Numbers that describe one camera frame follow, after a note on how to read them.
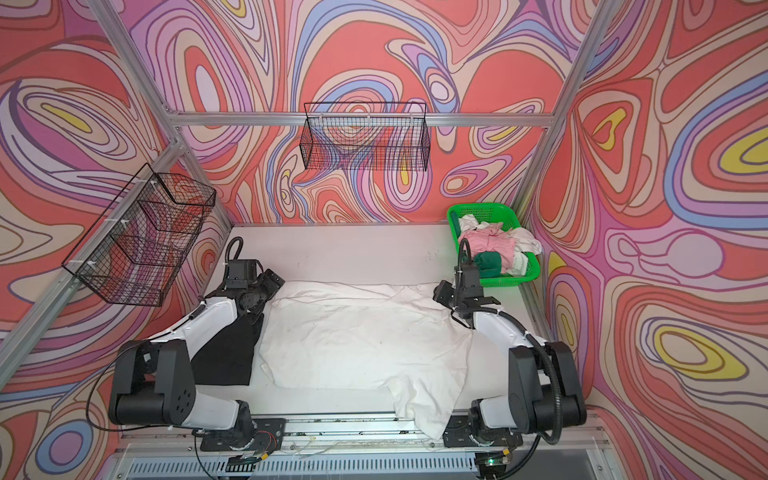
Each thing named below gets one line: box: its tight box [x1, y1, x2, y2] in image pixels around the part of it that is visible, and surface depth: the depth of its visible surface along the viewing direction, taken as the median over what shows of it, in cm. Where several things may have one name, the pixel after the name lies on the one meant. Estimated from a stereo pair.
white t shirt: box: [259, 282, 474, 441], surface depth 90 cm
